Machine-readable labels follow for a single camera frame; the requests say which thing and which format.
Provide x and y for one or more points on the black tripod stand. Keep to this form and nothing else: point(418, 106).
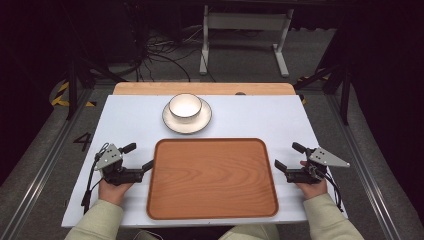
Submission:
point(345, 86)
point(71, 86)

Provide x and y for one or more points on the person's right hand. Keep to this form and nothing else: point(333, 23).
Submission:
point(313, 190)

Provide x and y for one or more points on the white metal stand frame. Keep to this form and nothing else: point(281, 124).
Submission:
point(246, 20)

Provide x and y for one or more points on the white table board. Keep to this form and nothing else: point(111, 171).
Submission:
point(253, 116)

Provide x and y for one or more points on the person's left hand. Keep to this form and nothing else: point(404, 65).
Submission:
point(113, 193)

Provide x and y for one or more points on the brown wooden tray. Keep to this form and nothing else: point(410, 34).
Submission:
point(212, 178)

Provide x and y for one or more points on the yellow black floor tape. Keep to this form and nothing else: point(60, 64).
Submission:
point(60, 96)
point(302, 99)

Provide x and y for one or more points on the white bowl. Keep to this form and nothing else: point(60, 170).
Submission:
point(185, 106)

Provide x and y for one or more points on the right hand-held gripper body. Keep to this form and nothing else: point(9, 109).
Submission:
point(325, 160)

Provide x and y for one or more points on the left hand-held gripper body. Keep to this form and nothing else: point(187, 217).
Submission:
point(113, 161)

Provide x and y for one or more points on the grey metal floor rail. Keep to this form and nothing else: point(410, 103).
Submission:
point(43, 173)
point(370, 173)

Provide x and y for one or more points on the white plate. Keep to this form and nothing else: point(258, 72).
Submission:
point(203, 121)

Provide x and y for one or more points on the light wooden table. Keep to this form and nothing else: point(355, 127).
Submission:
point(203, 88)

